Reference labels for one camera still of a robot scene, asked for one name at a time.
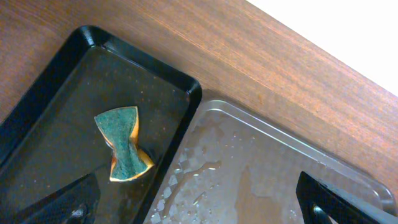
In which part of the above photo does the green and yellow sponge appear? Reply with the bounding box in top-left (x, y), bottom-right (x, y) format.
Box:
top-left (94, 106), bottom-right (154, 182)

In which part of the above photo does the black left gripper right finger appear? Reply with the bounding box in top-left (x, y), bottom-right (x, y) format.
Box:
top-left (296, 171), bottom-right (397, 224)

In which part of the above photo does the brown large tray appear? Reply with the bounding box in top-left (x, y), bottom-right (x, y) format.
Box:
top-left (145, 100), bottom-right (397, 223)

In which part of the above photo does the black small tray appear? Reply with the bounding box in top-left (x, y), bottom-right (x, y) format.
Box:
top-left (1, 26), bottom-right (202, 223)

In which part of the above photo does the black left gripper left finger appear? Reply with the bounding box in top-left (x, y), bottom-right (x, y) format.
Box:
top-left (17, 173), bottom-right (101, 224)

